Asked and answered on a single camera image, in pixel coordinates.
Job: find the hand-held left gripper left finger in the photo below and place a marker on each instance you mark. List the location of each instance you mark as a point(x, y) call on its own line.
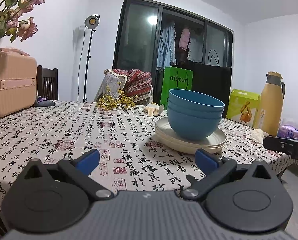
point(89, 162)

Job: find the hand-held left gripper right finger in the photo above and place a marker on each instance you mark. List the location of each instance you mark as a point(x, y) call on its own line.
point(206, 163)

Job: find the blue bowl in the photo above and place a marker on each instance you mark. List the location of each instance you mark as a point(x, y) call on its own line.
point(191, 127)
point(179, 110)
point(196, 100)

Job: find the purple tissue pack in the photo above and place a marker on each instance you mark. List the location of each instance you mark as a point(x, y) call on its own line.
point(290, 131)

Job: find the crumpled white cloth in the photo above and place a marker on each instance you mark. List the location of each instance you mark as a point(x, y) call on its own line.
point(260, 133)

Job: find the calligraphy print tablecloth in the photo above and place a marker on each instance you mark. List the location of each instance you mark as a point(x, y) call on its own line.
point(64, 135)

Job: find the yellow thermos jug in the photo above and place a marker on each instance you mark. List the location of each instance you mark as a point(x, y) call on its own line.
point(270, 105)

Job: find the yellow-green snack box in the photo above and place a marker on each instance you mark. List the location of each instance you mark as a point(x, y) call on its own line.
point(241, 107)

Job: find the yellow flower branch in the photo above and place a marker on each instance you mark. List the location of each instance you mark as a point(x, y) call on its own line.
point(114, 101)

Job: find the purple grey cloth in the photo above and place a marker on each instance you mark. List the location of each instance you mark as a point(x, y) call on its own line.
point(44, 102)

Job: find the white dotted work glove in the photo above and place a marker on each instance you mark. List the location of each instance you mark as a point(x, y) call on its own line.
point(154, 108)

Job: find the black paper bag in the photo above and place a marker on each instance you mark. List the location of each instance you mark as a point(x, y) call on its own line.
point(211, 82)

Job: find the green paper bag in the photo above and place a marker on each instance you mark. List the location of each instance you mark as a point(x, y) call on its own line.
point(176, 82)

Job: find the dark wooden chair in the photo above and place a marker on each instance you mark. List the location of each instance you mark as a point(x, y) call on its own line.
point(47, 85)

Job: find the red patterned blanket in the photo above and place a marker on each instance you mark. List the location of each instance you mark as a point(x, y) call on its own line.
point(134, 85)

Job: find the pink small suitcase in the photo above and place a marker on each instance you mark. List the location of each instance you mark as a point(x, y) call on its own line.
point(11, 85)

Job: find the hanging white garment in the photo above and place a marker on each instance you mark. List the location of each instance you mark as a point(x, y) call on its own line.
point(195, 50)

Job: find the hanging light blue shirt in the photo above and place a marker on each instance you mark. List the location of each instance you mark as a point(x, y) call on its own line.
point(166, 45)

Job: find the hanging pink jacket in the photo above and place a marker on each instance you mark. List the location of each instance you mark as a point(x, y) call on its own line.
point(184, 38)

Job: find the dark sliding glass door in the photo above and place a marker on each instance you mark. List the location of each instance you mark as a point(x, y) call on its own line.
point(139, 42)

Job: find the studio light on stand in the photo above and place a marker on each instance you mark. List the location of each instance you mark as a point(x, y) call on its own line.
point(91, 21)

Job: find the dried pink roses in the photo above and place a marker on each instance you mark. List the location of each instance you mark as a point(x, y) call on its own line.
point(16, 17)

